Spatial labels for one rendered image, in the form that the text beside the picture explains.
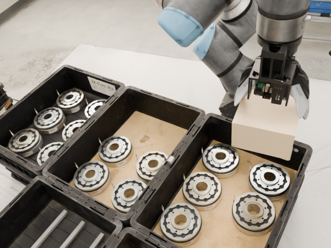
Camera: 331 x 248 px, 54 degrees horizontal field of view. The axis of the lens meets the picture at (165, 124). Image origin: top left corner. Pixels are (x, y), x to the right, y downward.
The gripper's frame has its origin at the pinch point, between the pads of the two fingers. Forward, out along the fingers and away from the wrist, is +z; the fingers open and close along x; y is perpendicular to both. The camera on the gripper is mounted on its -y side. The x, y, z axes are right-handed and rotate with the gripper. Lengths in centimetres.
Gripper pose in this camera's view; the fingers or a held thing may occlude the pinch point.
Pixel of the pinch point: (269, 109)
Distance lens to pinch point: 72.7
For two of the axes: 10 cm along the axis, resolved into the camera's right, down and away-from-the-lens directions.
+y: -4.0, 7.1, -5.9
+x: 9.1, 2.1, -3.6
